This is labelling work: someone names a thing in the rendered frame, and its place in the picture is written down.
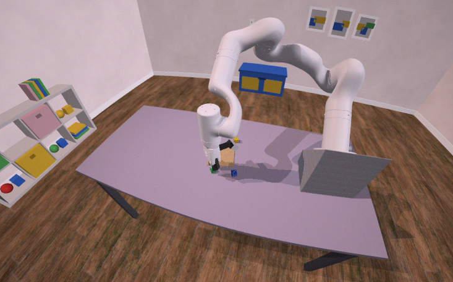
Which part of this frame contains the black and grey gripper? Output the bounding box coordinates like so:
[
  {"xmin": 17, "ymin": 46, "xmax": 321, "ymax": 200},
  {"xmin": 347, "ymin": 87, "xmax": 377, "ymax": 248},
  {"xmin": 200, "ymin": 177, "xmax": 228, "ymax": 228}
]
[{"xmin": 203, "ymin": 145, "xmax": 221, "ymax": 171}]

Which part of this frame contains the tan mat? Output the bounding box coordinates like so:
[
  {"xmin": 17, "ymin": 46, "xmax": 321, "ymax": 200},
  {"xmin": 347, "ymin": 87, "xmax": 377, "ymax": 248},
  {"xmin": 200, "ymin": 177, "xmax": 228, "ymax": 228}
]
[{"xmin": 219, "ymin": 148, "xmax": 234, "ymax": 167}]

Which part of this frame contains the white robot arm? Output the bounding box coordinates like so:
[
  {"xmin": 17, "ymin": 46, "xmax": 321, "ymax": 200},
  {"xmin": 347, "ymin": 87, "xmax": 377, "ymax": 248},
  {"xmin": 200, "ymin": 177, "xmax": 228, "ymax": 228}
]
[{"xmin": 197, "ymin": 17, "xmax": 365, "ymax": 154}]

